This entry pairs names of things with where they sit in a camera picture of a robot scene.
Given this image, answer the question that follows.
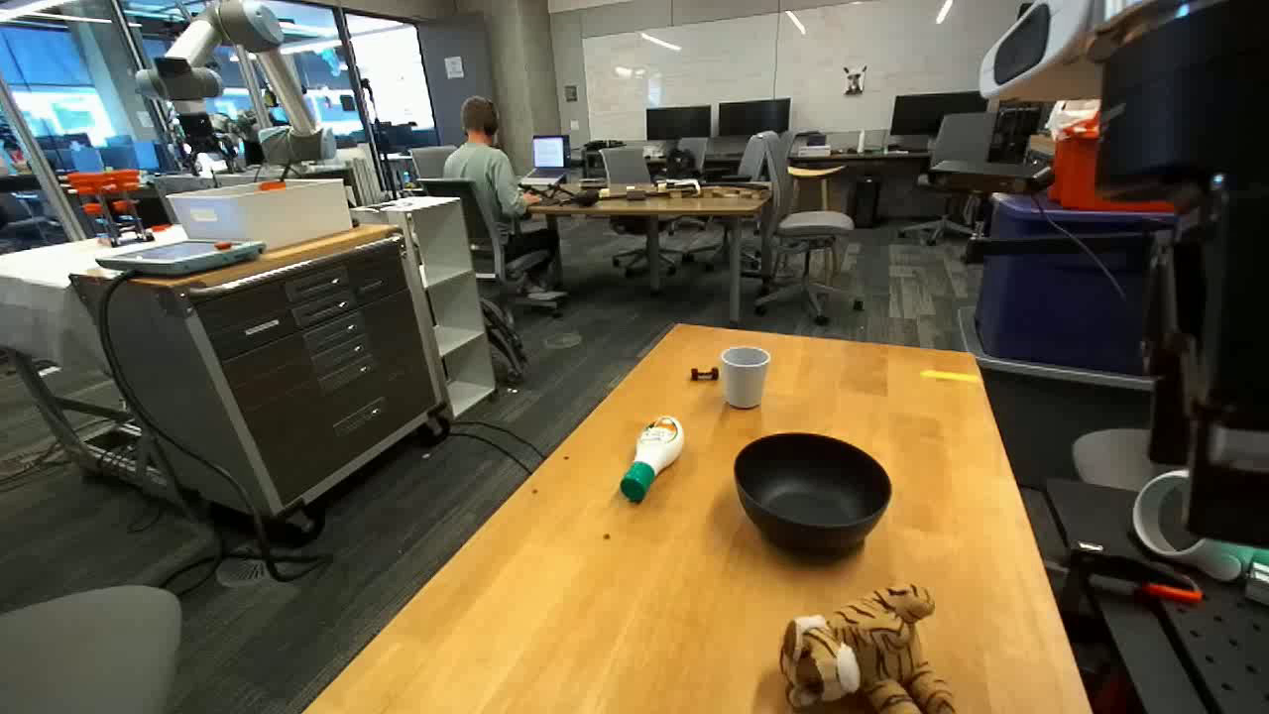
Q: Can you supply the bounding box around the striped tiger stuffed animal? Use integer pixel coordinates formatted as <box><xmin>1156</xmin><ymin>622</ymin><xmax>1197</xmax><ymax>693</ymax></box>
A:
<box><xmin>779</xmin><ymin>581</ymin><xmax>961</xmax><ymax>714</ymax></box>

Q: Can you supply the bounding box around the black bowl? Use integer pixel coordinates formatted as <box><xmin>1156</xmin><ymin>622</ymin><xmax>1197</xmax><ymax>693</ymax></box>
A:
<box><xmin>729</xmin><ymin>430</ymin><xmax>898</xmax><ymax>558</ymax></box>

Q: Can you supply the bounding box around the white bottle with green cap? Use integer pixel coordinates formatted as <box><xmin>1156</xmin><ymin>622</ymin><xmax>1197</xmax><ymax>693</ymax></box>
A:
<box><xmin>618</xmin><ymin>414</ymin><xmax>690</xmax><ymax>507</ymax></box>

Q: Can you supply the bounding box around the white mug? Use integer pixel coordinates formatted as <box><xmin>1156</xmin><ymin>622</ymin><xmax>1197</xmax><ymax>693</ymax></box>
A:
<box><xmin>718</xmin><ymin>344</ymin><xmax>779</xmax><ymax>414</ymax></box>

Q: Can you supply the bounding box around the wooden office desk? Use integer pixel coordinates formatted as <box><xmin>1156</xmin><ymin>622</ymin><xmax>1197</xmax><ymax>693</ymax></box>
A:
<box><xmin>525</xmin><ymin>184</ymin><xmax>779</xmax><ymax>331</ymax></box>

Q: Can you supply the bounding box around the white open shelf unit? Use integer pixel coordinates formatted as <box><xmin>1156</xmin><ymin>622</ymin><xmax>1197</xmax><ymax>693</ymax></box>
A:
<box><xmin>382</xmin><ymin>196</ymin><xmax>499</xmax><ymax>421</ymax></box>

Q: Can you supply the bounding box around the black mesh office chair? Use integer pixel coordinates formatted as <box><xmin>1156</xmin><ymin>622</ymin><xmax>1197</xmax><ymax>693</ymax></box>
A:
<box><xmin>417</xmin><ymin>176</ymin><xmax>570</xmax><ymax>324</ymax></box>

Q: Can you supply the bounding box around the gray office chair with armrests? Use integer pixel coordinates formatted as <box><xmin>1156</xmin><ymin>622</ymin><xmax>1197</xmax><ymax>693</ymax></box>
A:
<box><xmin>754</xmin><ymin>130</ymin><xmax>865</xmax><ymax>331</ymax></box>

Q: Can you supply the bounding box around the open laptop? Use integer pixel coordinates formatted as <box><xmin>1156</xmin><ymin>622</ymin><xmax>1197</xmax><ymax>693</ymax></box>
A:
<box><xmin>525</xmin><ymin>130</ymin><xmax>575</xmax><ymax>187</ymax></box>

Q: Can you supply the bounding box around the person in green shirt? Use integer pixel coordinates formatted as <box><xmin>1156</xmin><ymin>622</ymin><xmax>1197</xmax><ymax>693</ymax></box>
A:
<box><xmin>439</xmin><ymin>90</ymin><xmax>561</xmax><ymax>275</ymax></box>

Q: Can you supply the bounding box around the black computer monitor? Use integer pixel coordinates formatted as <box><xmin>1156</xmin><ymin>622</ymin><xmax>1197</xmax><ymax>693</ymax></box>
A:
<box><xmin>713</xmin><ymin>94</ymin><xmax>794</xmax><ymax>143</ymax></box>
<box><xmin>889</xmin><ymin>88</ymin><xmax>990</xmax><ymax>138</ymax></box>
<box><xmin>644</xmin><ymin>105</ymin><xmax>713</xmax><ymax>143</ymax></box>

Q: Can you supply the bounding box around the gray drawer tool cabinet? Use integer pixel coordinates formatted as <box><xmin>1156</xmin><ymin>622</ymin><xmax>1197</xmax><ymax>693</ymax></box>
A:
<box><xmin>66</xmin><ymin>223</ymin><xmax>456</xmax><ymax>525</ymax></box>

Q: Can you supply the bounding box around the white box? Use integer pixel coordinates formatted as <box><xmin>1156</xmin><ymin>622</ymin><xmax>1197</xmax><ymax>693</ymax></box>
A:
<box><xmin>163</xmin><ymin>176</ymin><xmax>356</xmax><ymax>254</ymax></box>

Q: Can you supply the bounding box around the blue storage bin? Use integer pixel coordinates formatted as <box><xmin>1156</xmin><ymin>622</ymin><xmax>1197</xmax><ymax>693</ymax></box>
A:
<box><xmin>971</xmin><ymin>190</ymin><xmax>1181</xmax><ymax>377</ymax></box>

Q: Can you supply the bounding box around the teal flat tablet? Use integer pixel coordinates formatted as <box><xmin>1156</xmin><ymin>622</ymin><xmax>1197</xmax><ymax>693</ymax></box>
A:
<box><xmin>90</xmin><ymin>233</ymin><xmax>270</xmax><ymax>281</ymax></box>

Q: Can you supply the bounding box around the orange container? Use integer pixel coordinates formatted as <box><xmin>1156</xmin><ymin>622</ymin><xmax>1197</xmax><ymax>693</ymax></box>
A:
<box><xmin>1049</xmin><ymin>114</ymin><xmax>1112</xmax><ymax>211</ymax></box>

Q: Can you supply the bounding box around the white tape roll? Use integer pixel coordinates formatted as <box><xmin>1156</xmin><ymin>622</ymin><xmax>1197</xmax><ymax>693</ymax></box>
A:
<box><xmin>1132</xmin><ymin>465</ymin><xmax>1248</xmax><ymax>586</ymax></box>

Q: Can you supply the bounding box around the white covered table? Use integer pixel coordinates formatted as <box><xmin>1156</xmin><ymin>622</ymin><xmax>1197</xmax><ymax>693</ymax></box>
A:
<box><xmin>0</xmin><ymin>223</ymin><xmax>192</xmax><ymax>377</ymax></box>

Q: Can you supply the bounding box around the black equipment stand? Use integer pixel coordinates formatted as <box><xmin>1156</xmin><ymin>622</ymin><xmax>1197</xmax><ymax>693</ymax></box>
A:
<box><xmin>1096</xmin><ymin>0</ymin><xmax>1269</xmax><ymax>548</ymax></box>

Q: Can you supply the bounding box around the gray padded chair seat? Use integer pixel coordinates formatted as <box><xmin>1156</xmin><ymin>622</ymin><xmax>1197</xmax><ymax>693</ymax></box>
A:
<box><xmin>0</xmin><ymin>585</ymin><xmax>185</xmax><ymax>714</ymax></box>

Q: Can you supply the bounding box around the black perforated breadboard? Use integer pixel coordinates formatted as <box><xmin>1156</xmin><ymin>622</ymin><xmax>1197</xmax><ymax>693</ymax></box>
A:
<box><xmin>1039</xmin><ymin>473</ymin><xmax>1269</xmax><ymax>714</ymax></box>

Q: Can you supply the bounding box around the wall whiteboard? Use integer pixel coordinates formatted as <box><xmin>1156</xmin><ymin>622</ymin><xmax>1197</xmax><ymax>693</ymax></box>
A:
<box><xmin>579</xmin><ymin>8</ymin><xmax>1000</xmax><ymax>146</ymax></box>

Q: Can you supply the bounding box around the black power cable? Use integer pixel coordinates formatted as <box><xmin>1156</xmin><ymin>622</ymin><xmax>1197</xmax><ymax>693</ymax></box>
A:
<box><xmin>90</xmin><ymin>272</ymin><xmax>328</xmax><ymax>586</ymax></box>

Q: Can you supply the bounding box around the red-handled tool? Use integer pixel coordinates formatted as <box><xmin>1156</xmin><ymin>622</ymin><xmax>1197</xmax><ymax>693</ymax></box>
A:
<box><xmin>1066</xmin><ymin>562</ymin><xmax>1209</xmax><ymax>611</ymax></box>

